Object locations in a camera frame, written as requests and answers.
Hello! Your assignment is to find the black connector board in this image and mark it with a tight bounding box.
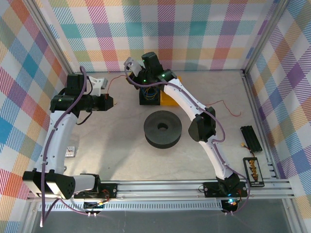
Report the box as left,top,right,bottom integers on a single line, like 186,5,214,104
242,157,266,188

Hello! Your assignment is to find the black plastic bin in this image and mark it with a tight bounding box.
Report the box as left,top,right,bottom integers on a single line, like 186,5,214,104
139,84,161,106

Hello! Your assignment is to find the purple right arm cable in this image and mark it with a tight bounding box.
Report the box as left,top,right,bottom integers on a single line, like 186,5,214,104
124,63,251,216

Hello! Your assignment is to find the yellow plastic bin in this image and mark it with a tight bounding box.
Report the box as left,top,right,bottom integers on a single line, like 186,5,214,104
160,76,183,107

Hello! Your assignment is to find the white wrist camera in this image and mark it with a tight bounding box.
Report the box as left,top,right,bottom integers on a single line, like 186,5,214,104
85,76,108,97
123,57,142,78

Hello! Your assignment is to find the yellow wire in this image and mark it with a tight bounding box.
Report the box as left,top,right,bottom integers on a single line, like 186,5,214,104
143,87,159,100

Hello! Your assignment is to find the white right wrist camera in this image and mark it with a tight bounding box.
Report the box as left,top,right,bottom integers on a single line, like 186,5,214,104
123,57,142,78

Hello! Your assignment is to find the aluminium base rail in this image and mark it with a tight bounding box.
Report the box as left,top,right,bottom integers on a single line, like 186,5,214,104
26,179,296,202

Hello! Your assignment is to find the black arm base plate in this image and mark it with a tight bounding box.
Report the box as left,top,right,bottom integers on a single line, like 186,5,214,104
203,181,249,198
73,183,119,199

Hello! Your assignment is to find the aluminium side rail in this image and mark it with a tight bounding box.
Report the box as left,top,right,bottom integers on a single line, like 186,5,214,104
240,70,280,180

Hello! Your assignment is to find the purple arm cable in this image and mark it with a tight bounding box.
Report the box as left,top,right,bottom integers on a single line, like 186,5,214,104
124,63,251,216
39,66,103,228

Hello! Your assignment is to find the slotted white cable duct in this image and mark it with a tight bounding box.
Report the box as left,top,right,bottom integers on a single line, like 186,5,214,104
38,202,224,212

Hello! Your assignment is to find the red wire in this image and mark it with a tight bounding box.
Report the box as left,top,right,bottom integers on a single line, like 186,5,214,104
106,75,242,117

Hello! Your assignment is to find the aluminium frame post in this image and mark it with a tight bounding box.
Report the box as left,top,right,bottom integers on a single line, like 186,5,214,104
25,0,76,81
283,199,306,233
242,0,294,76
21,201,41,233

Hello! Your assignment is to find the black spool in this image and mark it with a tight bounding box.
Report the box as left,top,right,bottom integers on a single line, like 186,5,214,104
143,110,183,149

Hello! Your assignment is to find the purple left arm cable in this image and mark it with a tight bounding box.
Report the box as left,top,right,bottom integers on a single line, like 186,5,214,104
39,66,103,228

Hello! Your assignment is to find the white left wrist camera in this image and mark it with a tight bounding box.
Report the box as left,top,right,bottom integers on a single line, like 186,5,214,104
85,76,108,97

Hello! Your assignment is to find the yellow plug with lead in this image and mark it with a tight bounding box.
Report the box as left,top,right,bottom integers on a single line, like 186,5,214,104
240,142,256,155

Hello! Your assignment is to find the blue wire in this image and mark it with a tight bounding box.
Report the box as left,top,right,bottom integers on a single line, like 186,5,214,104
142,86,160,100

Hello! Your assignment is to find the small circuit board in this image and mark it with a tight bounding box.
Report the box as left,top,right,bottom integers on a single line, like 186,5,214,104
83,199,107,212
222,198,240,212

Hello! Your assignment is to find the black battery holder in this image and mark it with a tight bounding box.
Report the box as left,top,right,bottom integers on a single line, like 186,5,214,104
240,125,264,153

